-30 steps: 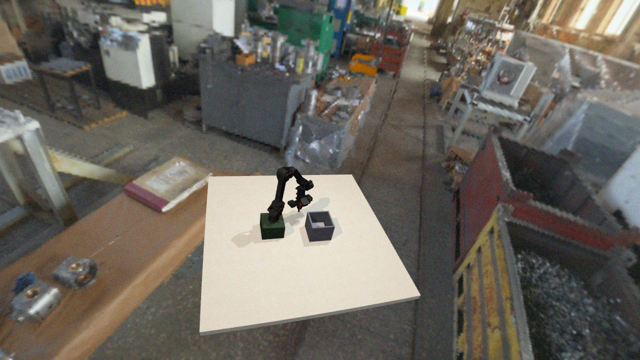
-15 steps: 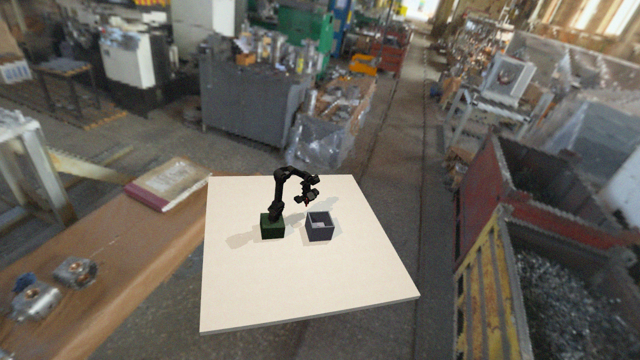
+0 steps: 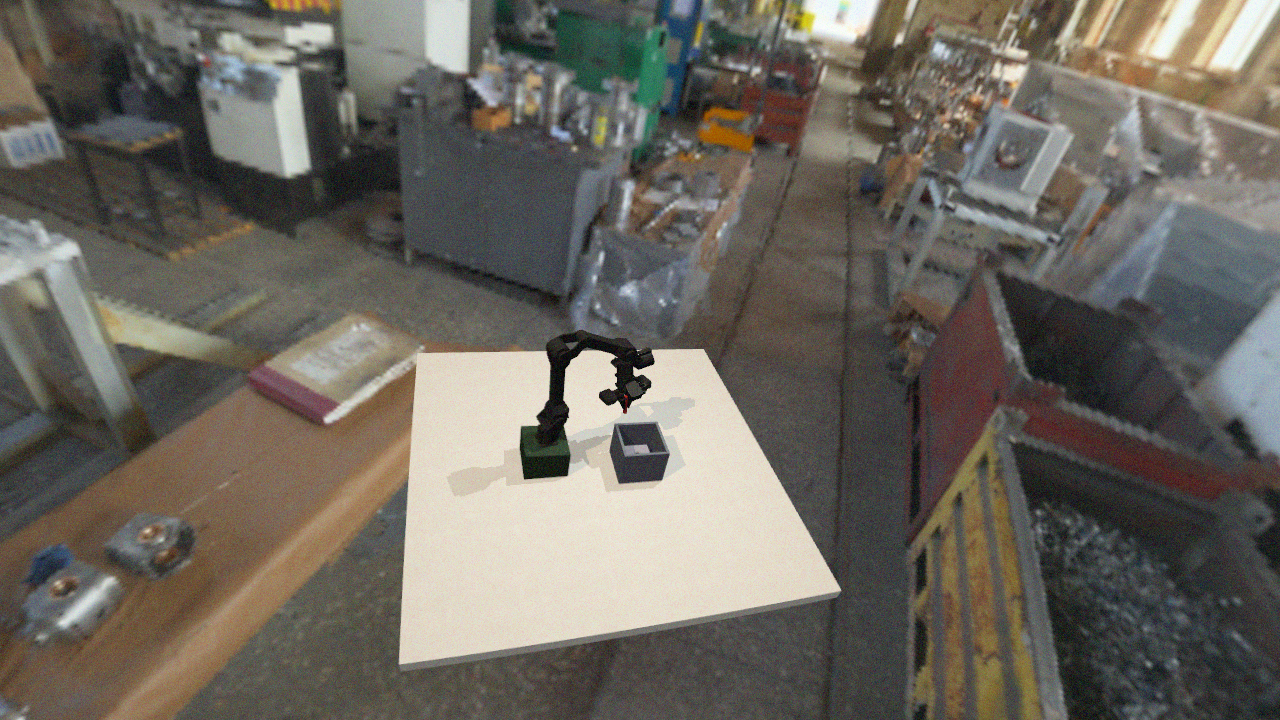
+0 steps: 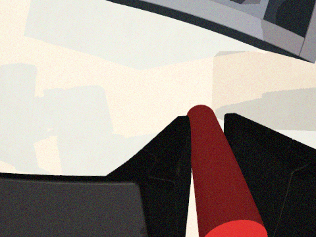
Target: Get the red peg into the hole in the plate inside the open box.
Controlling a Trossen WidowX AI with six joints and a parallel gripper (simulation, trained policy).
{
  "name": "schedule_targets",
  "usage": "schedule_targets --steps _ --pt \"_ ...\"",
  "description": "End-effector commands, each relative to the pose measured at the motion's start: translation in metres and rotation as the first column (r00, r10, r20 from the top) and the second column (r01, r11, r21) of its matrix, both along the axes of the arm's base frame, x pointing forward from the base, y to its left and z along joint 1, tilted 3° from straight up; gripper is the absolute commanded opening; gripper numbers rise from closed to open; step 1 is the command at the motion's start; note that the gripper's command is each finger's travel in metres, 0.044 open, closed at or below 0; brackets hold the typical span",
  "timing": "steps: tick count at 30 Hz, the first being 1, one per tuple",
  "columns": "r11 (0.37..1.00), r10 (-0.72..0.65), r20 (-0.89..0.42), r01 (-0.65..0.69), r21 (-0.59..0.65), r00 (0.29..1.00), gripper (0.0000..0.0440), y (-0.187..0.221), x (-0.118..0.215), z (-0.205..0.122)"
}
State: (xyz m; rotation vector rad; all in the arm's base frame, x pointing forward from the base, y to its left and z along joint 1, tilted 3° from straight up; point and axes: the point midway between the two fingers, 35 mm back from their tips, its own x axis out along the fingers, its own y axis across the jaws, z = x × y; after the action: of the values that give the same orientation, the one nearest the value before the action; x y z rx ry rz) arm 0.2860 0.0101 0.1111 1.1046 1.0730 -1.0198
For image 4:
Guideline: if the pale square plate with hole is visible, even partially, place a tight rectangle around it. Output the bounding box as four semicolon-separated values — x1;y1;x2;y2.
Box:
230;0;245;5

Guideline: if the red peg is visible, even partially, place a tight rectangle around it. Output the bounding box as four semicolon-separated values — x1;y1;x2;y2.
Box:
187;105;268;237

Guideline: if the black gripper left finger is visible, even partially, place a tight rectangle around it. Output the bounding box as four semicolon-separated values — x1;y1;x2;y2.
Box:
0;116;192;237

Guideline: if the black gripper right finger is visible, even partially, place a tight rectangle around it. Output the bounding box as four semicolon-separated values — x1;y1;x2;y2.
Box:
224;113;316;237

